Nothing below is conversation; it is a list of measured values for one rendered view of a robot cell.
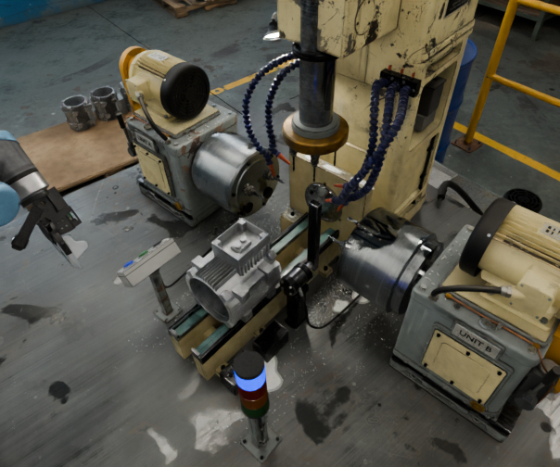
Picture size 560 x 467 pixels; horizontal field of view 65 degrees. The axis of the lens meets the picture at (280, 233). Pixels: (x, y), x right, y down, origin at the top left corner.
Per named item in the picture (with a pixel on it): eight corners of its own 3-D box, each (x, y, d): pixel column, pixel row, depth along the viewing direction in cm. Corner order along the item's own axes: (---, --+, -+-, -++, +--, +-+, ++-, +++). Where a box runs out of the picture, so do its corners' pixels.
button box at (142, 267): (172, 252, 134) (162, 237, 132) (182, 251, 128) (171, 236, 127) (125, 286, 125) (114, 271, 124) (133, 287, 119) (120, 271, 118)
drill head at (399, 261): (357, 236, 148) (365, 178, 130) (474, 302, 129) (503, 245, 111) (310, 282, 136) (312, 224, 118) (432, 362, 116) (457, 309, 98)
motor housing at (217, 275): (237, 261, 142) (232, 219, 128) (284, 292, 133) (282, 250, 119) (191, 302, 131) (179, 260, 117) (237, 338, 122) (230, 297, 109)
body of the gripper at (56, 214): (83, 224, 113) (55, 183, 110) (53, 243, 109) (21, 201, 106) (78, 227, 120) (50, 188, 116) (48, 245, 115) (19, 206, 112)
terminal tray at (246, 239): (243, 234, 129) (241, 217, 123) (271, 252, 124) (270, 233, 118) (213, 259, 122) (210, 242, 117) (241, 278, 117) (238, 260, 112)
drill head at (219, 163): (221, 159, 180) (212, 105, 162) (289, 198, 163) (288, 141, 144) (172, 191, 167) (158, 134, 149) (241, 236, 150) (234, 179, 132)
